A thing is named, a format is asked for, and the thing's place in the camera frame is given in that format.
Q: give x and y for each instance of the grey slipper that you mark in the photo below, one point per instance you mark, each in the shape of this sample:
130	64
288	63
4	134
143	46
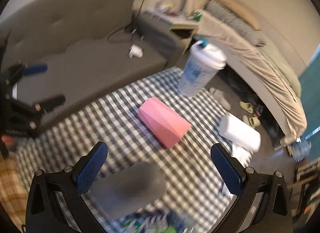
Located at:
220	97

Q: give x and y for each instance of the checkered tablecloth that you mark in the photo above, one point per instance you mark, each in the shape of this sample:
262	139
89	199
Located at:
193	183

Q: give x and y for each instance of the white patterned tumbler with lid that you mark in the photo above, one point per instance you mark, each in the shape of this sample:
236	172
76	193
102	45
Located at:
204	62

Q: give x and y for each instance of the white bedside table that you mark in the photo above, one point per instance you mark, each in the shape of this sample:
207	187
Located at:
179	25

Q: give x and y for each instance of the yellow slipper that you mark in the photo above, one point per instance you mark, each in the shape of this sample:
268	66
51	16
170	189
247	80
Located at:
247	107
251	121

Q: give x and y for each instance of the white rolled towel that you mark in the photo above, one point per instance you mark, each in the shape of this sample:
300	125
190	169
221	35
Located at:
235	130

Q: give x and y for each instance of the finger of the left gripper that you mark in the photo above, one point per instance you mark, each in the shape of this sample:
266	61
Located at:
33	69
51	103

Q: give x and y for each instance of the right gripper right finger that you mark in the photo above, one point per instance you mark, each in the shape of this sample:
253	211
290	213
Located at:
262	201

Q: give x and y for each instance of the grey sofa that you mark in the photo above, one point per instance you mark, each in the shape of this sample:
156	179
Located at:
85	44

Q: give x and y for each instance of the bed with beige sheet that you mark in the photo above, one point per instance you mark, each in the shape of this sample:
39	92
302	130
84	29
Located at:
262	76

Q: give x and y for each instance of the green blanket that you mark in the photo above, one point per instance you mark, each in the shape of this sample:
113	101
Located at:
272	53

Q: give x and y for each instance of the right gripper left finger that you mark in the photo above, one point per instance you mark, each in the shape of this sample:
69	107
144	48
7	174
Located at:
44	213

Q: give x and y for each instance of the pink faceted cup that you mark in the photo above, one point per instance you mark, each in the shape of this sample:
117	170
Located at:
165	124

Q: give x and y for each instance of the white folded cloth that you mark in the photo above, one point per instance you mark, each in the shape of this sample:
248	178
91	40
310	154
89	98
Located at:
241	154

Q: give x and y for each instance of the beige pillow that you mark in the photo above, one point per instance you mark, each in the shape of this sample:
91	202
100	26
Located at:
242	11

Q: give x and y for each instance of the green soda can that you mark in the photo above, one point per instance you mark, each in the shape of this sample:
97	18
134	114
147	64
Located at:
197	16

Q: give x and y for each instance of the checkered pillow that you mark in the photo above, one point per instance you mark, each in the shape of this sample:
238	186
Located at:
243	28

